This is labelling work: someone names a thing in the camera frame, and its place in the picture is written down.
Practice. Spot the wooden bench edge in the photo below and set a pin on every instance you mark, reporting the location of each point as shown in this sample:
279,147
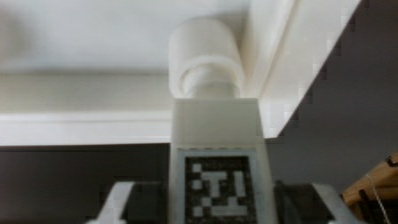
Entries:
370,195

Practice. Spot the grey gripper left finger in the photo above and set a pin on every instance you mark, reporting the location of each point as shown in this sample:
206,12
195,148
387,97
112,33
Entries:
132,206

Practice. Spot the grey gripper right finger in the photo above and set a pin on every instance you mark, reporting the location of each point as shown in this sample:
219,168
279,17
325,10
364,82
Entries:
309,205

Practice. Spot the white table leg with tag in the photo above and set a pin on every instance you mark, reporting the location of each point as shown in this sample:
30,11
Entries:
220,188

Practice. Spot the white square table top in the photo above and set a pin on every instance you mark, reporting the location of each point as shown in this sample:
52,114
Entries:
85,86

